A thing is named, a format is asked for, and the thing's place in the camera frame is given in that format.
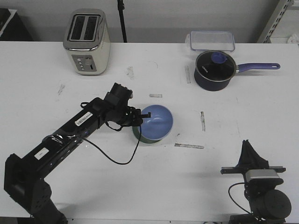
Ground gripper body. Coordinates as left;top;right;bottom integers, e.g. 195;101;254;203
221;166;285;198
109;105;141;127

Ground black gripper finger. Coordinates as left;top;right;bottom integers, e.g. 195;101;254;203
138;112;151;118
236;140;247;168
131;119;142;126
247;140;269;168

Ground green bowl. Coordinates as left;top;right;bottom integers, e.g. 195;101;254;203
132;125;165;144

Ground blue bowl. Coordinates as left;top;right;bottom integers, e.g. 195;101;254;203
141;105;173;144

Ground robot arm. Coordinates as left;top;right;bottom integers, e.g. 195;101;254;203
4;83;151;224
221;140;292;224

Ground long grey tape strip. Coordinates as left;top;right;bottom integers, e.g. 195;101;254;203
174;143;204;149

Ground dark blue saucepan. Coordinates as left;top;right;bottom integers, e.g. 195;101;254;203
194;50;280;91

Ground cream two-slot toaster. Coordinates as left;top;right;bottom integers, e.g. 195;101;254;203
63;8;111;76

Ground glass pot lid blue knob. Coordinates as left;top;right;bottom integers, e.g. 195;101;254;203
196;50;236;82

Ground clear plastic food container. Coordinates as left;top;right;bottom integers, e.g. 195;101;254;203
185;30;235;52

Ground black vertical pole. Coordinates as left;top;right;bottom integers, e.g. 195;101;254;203
117;0;128;43

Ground metal shelf upright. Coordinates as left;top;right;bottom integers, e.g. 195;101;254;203
256;0;299;43

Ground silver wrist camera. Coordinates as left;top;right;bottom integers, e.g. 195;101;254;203
245;169;279;182

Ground right black cable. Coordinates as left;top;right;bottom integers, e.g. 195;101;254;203
228;182;252;214

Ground black cable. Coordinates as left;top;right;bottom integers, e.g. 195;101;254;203
80;101;142;165
228;182;252;214

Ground left black cable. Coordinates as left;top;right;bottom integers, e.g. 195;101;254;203
80;101;142;165

